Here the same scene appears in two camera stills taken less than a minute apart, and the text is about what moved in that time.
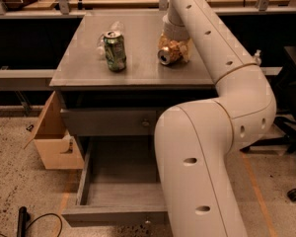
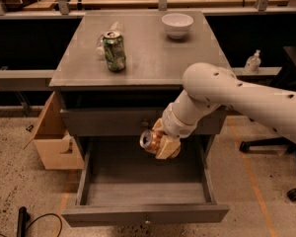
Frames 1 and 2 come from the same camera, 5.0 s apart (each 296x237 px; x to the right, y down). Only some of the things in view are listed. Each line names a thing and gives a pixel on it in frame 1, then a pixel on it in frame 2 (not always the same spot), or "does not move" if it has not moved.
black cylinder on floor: [22, 222] does not move
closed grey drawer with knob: [111, 121] does not move
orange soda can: [169, 50] to [150, 139]
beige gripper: [176, 31] to [175, 124]
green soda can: [114, 50] does not move
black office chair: [290, 120] does not move
